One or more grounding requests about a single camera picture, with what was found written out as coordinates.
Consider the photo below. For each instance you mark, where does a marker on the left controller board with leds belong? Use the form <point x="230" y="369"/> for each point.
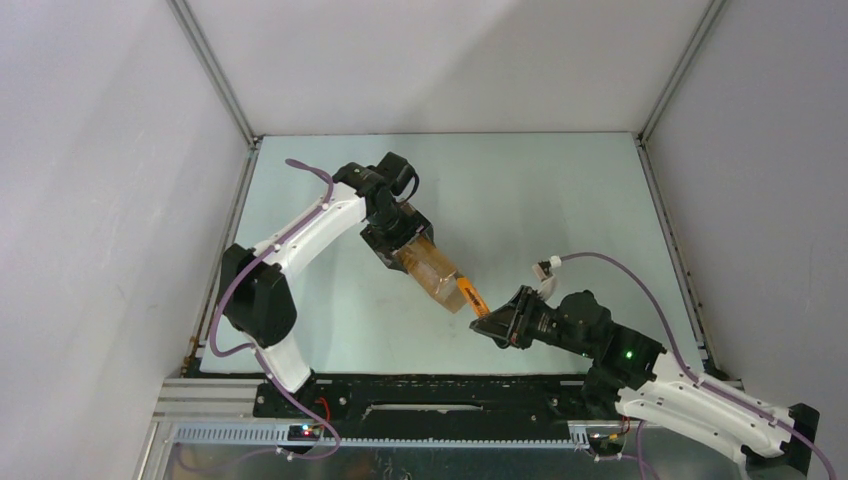
<point x="304" y="433"/>

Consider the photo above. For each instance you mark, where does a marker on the brown cardboard express box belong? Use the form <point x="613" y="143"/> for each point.
<point x="433" y="271"/>

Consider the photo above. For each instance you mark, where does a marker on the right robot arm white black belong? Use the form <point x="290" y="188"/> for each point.
<point x="635" y="376"/>

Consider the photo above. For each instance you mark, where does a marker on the right controller board with leds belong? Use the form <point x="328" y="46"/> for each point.
<point x="606" y="445"/>

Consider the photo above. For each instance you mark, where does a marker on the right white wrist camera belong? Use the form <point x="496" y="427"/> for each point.
<point x="544" y="270"/>

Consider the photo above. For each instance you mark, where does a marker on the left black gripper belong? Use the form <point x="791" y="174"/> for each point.
<point x="385" y="248"/>

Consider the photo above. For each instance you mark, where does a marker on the left aluminium frame post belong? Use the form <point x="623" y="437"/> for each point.
<point x="204" y="52"/>

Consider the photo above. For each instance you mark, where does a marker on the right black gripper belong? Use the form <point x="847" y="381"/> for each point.
<point x="509" y="323"/>

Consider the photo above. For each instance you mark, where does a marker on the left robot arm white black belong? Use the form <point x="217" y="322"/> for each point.
<point x="256" y="298"/>

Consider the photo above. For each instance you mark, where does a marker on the controller board with leds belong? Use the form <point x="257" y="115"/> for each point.
<point x="304" y="433"/>
<point x="606" y="445"/>

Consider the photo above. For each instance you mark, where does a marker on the right aluminium frame post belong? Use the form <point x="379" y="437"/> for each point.
<point x="709" y="18"/>

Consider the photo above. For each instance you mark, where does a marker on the aluminium frame post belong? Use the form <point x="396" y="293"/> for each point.
<point x="204" y="52"/>
<point x="709" y="18"/>

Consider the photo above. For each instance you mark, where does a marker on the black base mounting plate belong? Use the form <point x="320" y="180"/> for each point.
<point x="441" y="407"/>

